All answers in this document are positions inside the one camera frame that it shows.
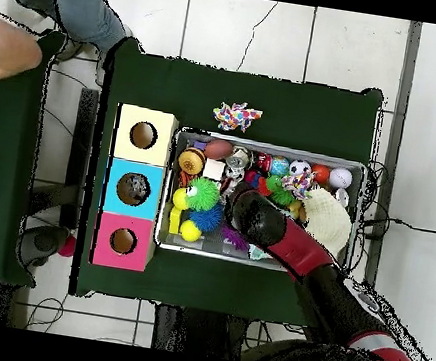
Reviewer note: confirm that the small green spiky ball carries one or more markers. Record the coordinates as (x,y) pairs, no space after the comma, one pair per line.
(204,194)

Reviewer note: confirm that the small blue spiky ball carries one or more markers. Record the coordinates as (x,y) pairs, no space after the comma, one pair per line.
(206,220)

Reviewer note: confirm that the polka dot cloth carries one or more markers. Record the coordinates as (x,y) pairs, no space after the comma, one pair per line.
(298,184)
(235,116)

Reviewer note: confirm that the teal knitted cloth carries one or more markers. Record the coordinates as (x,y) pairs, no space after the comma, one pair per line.
(259,253)

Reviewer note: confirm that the cream knitted cloth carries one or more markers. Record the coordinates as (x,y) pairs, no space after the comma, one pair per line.
(329,221)

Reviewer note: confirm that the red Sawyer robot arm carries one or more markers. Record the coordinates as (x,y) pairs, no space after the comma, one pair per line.
(300,249)

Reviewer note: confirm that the person's forearm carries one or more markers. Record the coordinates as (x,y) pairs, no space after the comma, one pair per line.
(6,52)

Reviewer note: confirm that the wooden box with three holes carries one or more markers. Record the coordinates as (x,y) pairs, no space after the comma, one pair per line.
(153,154)

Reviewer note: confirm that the shallow clear mesh bin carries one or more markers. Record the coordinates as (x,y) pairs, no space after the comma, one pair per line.
(318,157)

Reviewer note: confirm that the brown toy football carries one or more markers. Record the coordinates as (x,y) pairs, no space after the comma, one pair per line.
(218,149)

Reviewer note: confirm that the wooden burger toy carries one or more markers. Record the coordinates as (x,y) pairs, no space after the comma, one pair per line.
(191,162)

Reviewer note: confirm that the black and white soccer ball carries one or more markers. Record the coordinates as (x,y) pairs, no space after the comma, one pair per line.
(300,167)

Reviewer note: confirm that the dark green table cloth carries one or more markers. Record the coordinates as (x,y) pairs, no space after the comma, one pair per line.
(0,176)
(235,90)

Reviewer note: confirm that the white baseball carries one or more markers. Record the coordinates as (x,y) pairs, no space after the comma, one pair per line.
(340,178)

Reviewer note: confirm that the black upright panel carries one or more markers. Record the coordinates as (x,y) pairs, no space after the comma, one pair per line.
(82,140)

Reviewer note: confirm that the red ball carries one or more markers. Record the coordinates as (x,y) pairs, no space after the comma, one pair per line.
(67,247)

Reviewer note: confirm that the grey rounded object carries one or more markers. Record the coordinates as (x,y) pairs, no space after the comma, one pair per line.
(43,241)

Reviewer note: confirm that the person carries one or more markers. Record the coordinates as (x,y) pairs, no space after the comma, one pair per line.
(81,10)

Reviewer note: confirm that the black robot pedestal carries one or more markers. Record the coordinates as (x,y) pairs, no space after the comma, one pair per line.
(195,331)

